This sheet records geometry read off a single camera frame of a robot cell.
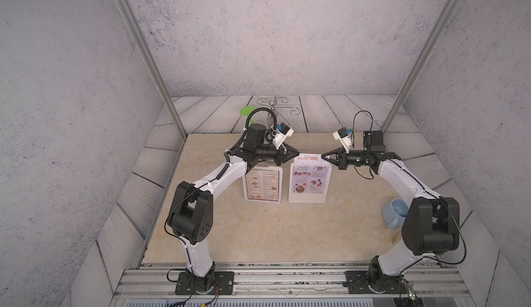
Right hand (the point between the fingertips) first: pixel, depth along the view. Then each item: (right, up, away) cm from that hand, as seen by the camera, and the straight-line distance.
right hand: (324, 156), depth 82 cm
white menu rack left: (-24, -12, +4) cm, 27 cm away
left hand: (-10, +1, -2) cm, 10 cm away
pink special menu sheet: (-5, -7, +3) cm, 9 cm away
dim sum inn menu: (-24, -12, +4) cm, 27 cm away
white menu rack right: (-5, -18, +8) cm, 21 cm away
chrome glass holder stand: (-20, +22, +7) cm, 30 cm away
